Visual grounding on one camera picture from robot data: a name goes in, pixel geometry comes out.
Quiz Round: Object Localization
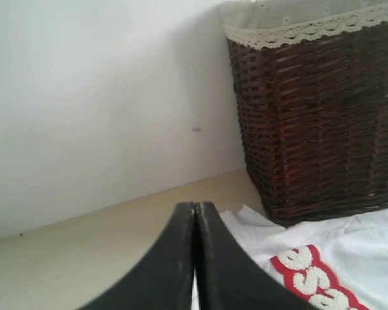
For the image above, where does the dark brown wicker basket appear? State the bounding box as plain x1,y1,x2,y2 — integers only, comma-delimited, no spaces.
228,22,388,226

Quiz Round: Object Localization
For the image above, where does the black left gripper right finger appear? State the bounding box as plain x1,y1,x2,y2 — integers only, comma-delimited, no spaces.
194,202,314,310

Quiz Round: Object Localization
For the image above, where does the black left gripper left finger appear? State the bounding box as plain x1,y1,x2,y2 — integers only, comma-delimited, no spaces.
82,202,195,310

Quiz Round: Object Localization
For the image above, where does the white t-shirt red lettering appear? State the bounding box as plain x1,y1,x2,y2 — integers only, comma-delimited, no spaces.
193,203,388,310

